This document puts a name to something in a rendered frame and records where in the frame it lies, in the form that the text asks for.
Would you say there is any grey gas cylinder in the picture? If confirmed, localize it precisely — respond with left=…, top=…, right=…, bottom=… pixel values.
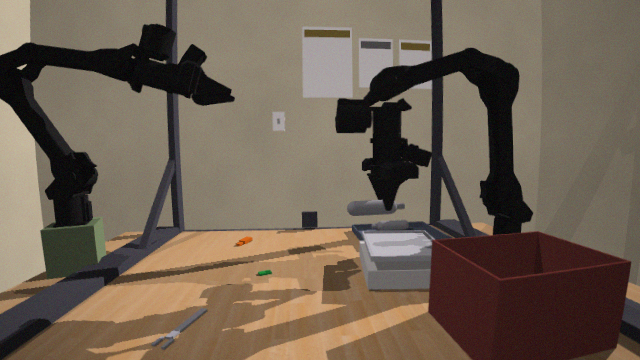
left=347, top=200, right=405, bottom=216
left=371, top=220, right=409, bottom=231

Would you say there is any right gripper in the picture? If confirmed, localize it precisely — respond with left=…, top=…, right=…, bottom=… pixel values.
left=159, top=60, right=235, bottom=106

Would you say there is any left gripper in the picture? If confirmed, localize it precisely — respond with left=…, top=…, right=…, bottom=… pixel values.
left=362, top=133, right=419, bottom=211

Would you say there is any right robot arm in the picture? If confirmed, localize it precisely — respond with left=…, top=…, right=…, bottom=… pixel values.
left=0, top=24, right=176, bottom=228

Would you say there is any orange stepped block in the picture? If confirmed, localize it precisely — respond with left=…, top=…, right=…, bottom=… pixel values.
left=236, top=237, right=252, bottom=246

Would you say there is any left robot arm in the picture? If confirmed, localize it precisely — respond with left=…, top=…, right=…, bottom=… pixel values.
left=335, top=48, right=533, bottom=235

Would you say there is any grey spanner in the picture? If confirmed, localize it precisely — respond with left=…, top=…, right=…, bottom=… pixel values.
left=151, top=308, right=207, bottom=349

